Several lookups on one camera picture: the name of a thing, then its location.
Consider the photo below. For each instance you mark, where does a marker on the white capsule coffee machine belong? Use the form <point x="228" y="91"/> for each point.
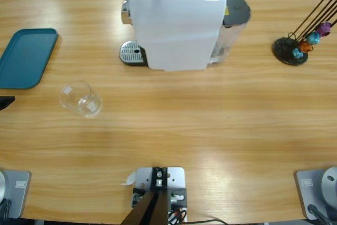
<point x="173" y="30"/>

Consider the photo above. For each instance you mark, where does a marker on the teal coffee capsule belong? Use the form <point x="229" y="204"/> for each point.
<point x="313" y="38"/>

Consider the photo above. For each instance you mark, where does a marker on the orange coffee capsule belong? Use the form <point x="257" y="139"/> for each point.
<point x="305" y="46"/>

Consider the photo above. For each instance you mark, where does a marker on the black capsule holder with rods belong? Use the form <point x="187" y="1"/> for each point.
<point x="283" y="48"/>

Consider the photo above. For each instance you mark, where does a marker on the white block with dark post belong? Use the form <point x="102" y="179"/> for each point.
<point x="175" y="177"/>

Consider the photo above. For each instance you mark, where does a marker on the teal plastic tray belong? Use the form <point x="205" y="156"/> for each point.
<point x="23" y="59"/>

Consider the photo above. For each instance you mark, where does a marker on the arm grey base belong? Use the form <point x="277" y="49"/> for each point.
<point x="18" y="196"/>
<point x="308" y="193"/>

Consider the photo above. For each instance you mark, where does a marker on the clear drinking glass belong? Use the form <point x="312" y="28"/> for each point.
<point x="79" y="101"/>

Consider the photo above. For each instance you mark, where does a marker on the purple coffee capsule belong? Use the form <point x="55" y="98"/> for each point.
<point x="323" y="28"/>

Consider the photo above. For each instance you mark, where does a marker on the white tape tag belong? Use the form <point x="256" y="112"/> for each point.
<point x="130" y="178"/>

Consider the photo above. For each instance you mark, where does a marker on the blue coffee capsule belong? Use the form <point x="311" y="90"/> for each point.
<point x="297" y="53"/>

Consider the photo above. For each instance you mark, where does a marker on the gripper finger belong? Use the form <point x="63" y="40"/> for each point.
<point x="6" y="101"/>

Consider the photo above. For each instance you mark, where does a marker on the clear water tank dark lid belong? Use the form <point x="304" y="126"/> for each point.
<point x="235" y="9"/>

